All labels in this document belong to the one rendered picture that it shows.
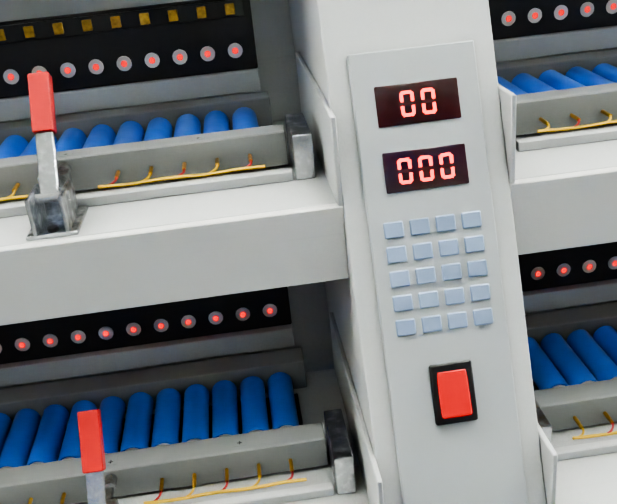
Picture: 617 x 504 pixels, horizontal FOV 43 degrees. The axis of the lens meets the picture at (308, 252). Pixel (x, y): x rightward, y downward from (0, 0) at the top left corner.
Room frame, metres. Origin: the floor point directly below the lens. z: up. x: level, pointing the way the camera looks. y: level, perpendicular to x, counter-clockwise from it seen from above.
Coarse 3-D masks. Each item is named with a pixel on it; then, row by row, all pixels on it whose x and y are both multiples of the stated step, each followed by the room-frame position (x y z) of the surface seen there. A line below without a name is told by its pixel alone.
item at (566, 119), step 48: (528, 0) 0.60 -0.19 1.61; (576, 0) 0.61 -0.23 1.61; (528, 48) 0.61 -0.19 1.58; (576, 48) 0.61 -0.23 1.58; (528, 96) 0.51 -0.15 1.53; (576, 96) 0.50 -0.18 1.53; (528, 144) 0.49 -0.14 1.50; (576, 144) 0.49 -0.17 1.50; (528, 192) 0.44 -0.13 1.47; (576, 192) 0.44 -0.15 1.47; (528, 240) 0.45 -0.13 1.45; (576, 240) 0.46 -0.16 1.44
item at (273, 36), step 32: (0, 0) 0.62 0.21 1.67; (32, 0) 0.62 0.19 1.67; (64, 0) 0.62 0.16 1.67; (96, 0) 0.62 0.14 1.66; (128, 0) 0.62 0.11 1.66; (160, 0) 0.63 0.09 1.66; (256, 0) 0.63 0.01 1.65; (256, 32) 0.63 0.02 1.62; (288, 32) 0.63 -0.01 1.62; (288, 64) 0.63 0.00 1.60; (288, 96) 0.63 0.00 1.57; (288, 288) 0.63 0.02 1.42; (320, 288) 0.63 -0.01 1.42; (320, 320) 0.63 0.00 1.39; (256, 352) 0.63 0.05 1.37; (320, 352) 0.63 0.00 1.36
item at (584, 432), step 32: (544, 256) 0.60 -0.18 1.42; (576, 256) 0.60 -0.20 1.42; (608, 256) 0.61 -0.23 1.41; (544, 288) 0.61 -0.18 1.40; (576, 288) 0.61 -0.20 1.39; (608, 288) 0.61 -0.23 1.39; (544, 320) 0.60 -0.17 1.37; (576, 320) 0.59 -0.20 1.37; (608, 320) 0.59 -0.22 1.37; (544, 352) 0.57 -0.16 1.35; (576, 352) 0.57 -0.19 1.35; (608, 352) 0.57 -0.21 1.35; (544, 384) 0.54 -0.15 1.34; (576, 384) 0.52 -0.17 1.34; (608, 384) 0.52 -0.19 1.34; (544, 416) 0.49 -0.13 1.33; (576, 416) 0.51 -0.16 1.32; (608, 416) 0.50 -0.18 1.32; (544, 448) 0.43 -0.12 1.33; (576, 448) 0.49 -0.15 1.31; (608, 448) 0.49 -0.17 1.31; (544, 480) 0.44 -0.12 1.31; (576, 480) 0.47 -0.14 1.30; (608, 480) 0.47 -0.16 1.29
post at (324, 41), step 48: (288, 0) 0.63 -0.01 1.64; (336, 0) 0.43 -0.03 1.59; (384, 0) 0.43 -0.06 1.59; (432, 0) 0.44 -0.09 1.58; (480, 0) 0.44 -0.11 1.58; (336, 48) 0.43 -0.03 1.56; (384, 48) 0.43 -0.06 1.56; (480, 48) 0.44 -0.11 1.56; (336, 96) 0.43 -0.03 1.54; (480, 96) 0.44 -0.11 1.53; (336, 288) 0.54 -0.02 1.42; (384, 384) 0.43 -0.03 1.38; (528, 384) 0.44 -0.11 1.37; (384, 432) 0.43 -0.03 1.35; (528, 432) 0.44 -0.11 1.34; (384, 480) 0.43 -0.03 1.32; (528, 480) 0.44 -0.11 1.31
